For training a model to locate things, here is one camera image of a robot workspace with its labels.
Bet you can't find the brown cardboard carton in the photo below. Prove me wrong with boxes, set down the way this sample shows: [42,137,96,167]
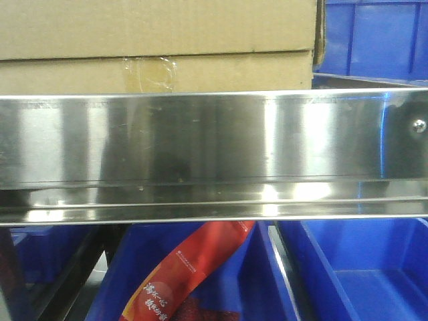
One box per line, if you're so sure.
[1,1,325,94]

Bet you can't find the blue bin lower middle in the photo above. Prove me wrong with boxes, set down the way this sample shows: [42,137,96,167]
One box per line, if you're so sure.
[86,222,298,320]

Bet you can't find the blue bin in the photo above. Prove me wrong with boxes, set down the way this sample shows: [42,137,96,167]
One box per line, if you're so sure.
[86,222,298,320]
[9,225,94,284]
[317,1,427,80]
[279,219,427,320]

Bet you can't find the red snack package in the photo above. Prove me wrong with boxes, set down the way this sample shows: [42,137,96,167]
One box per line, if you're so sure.
[119,221,255,320]

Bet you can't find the blue bin lower right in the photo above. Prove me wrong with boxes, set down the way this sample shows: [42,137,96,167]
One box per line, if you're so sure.
[279,219,427,320]

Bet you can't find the blue bin lower left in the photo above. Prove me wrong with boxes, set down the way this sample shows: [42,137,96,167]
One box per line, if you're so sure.
[9,225,94,284]

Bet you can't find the blue bin upper right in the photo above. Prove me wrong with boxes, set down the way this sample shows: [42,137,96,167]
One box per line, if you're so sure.
[317,1,427,80]

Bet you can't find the stainless steel shelf rail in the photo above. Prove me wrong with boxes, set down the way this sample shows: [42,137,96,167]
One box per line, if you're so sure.
[1,88,427,226]

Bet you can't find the black shelf frame bar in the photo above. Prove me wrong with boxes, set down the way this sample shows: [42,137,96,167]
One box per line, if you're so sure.
[29,225,127,320]

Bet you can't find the shelf rail screw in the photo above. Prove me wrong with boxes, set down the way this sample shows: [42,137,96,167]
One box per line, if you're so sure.
[412,118,427,133]

